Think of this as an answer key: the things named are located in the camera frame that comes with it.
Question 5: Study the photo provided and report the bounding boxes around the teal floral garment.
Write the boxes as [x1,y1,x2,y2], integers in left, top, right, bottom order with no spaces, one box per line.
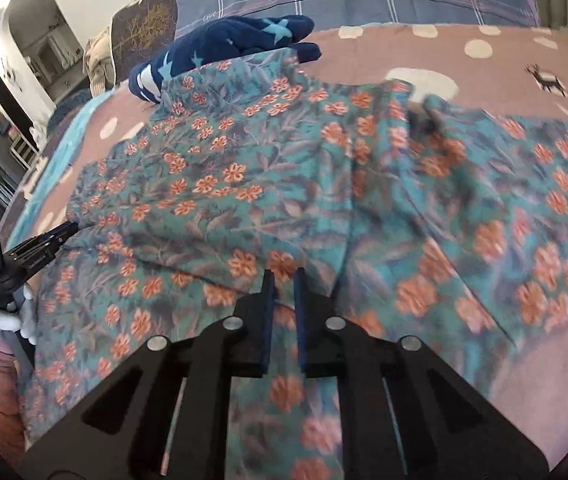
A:
[18,46,568,480]

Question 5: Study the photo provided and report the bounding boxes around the white-gloved left hand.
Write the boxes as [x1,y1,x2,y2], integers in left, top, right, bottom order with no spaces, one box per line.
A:
[0,284,36,354]

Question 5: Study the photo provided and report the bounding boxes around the navy star-print garment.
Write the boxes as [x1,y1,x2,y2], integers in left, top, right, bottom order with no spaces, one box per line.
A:
[127,15,322,104]

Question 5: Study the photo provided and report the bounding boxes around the dark brown patterned pillow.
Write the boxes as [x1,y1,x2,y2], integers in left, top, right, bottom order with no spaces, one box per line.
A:
[110,0,177,84]

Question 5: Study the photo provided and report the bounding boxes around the white wardrobe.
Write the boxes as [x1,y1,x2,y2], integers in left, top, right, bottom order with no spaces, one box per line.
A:
[0,0,90,172]

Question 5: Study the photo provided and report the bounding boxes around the light blue bed sheet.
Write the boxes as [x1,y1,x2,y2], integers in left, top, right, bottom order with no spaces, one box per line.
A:
[6,90,114,248]

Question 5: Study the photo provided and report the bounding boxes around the pink polka-dot blanket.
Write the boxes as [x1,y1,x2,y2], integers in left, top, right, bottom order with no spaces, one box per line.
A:
[0,24,568,470]

